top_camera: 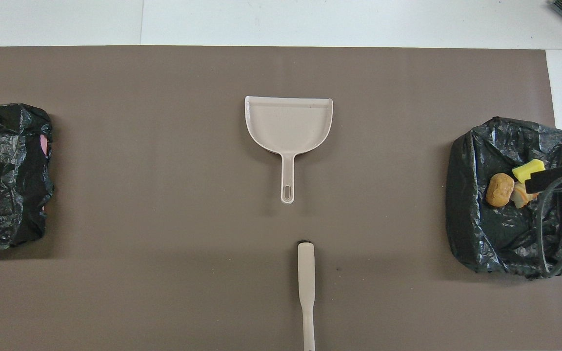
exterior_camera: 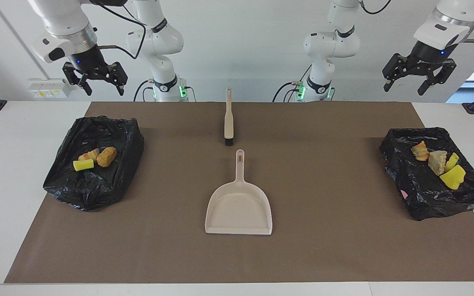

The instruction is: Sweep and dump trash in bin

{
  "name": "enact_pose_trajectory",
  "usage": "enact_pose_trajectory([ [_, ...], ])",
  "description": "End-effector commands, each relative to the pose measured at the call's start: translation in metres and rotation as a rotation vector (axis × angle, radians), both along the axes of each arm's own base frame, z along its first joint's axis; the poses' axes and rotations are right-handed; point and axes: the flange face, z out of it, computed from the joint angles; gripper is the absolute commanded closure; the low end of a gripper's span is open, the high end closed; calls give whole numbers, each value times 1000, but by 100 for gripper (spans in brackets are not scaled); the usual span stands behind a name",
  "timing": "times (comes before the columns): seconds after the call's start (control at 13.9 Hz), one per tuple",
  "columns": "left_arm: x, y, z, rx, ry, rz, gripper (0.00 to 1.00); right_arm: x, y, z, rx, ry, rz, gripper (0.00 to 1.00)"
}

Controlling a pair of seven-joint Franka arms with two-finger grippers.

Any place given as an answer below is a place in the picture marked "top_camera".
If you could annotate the yellow sponge piece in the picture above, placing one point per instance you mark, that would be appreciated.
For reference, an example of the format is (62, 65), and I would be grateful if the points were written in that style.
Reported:
(527, 170)

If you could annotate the bread piece with orange crust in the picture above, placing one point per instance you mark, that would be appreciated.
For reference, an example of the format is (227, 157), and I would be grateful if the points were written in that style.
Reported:
(522, 197)

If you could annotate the brown fried nugget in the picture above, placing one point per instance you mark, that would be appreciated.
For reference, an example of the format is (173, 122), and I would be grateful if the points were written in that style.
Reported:
(500, 190)

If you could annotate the beige hand brush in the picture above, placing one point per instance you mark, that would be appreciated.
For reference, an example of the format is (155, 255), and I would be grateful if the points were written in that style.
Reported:
(306, 282)

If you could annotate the beige plastic dustpan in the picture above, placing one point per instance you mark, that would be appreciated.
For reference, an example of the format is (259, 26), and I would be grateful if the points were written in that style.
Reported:
(288, 122)

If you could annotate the black bag lined bin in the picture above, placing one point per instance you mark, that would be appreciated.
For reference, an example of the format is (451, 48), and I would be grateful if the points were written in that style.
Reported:
(505, 239)
(17, 195)

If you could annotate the small pink scrap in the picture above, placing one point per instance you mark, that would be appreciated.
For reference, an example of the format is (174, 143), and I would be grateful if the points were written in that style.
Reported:
(43, 145)

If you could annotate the brown table mat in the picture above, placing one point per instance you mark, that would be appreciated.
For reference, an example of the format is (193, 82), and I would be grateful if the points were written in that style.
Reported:
(261, 73)

